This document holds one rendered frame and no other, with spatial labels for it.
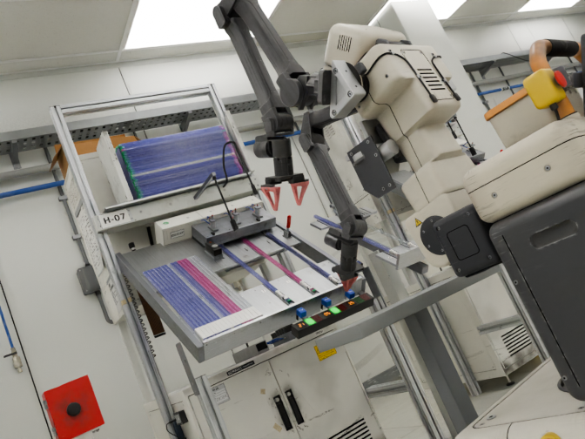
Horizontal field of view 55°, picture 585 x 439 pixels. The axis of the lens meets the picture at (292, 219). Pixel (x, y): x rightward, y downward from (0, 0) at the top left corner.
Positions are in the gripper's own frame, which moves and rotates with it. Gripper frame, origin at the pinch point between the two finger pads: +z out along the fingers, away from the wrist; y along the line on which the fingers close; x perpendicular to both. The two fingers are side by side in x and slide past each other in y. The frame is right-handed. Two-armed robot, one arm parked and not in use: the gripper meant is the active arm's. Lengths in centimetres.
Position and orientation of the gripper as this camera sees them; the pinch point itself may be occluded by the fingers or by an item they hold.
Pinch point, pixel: (346, 288)
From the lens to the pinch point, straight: 206.0
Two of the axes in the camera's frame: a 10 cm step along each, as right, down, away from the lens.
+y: -8.2, 2.4, -5.2
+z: -0.2, 9.0, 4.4
